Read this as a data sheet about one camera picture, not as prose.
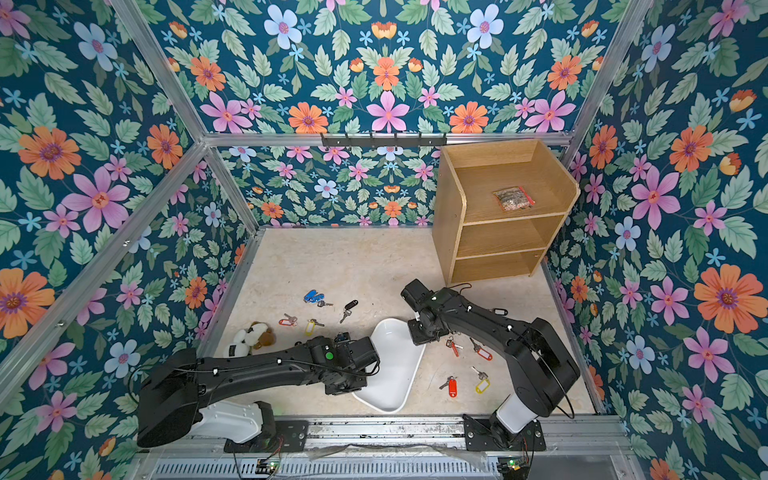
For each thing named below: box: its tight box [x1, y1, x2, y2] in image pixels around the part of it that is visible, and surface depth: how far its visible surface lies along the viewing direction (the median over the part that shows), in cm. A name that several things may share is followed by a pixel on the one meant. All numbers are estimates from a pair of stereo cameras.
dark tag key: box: [339, 299, 359, 324], surface depth 100 cm
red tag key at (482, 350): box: [470, 337, 493, 361], surface depth 90 cm
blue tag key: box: [303, 289, 334, 308], surface depth 101 cm
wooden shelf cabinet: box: [432, 139, 581, 286], surface depth 90 cm
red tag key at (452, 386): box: [439, 376, 458, 398], surface depth 84 cm
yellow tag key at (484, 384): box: [471, 366, 491, 394], surface depth 84 cm
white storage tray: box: [352, 318, 426, 413], surface depth 86 cm
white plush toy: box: [223, 321, 276, 358], surface depth 90 cm
